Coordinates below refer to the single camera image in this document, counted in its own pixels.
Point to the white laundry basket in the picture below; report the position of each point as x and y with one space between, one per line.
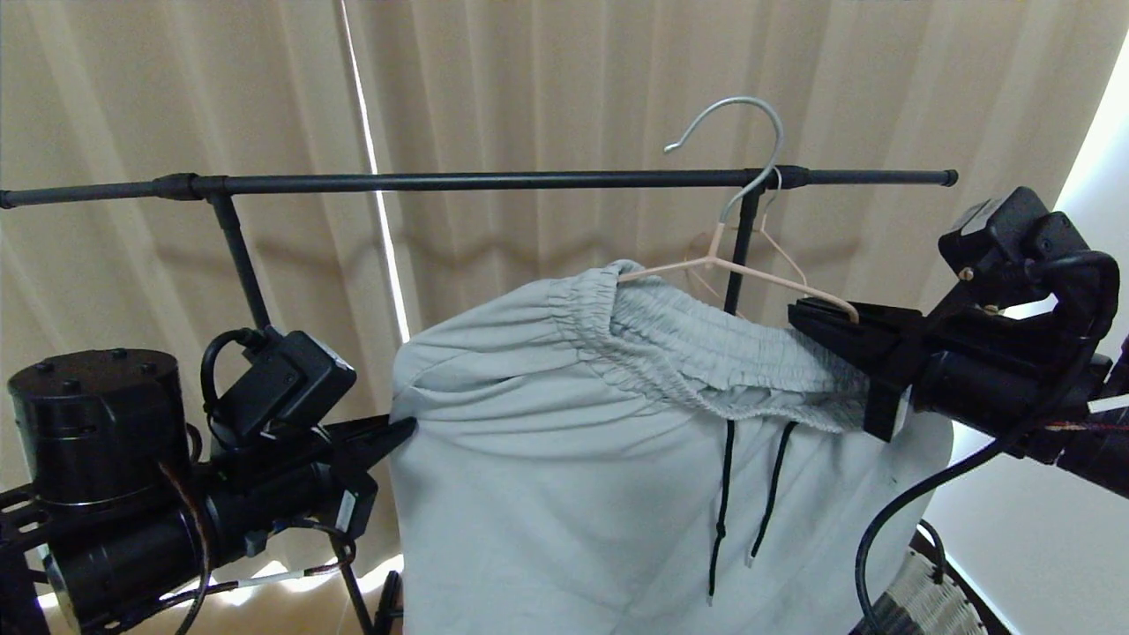
917 608

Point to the pale grey shorts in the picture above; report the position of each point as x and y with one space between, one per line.
573 459

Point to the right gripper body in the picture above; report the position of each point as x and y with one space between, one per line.
979 388

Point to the beige curtain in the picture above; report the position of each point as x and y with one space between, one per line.
529 88

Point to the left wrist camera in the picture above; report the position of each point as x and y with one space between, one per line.
282 388

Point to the black clothes rack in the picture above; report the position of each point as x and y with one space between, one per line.
529 182

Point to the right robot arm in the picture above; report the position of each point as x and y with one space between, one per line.
1102 459

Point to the pink clothes hanger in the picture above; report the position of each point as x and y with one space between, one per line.
780 139
785 251

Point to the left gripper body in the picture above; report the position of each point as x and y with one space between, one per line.
132 564

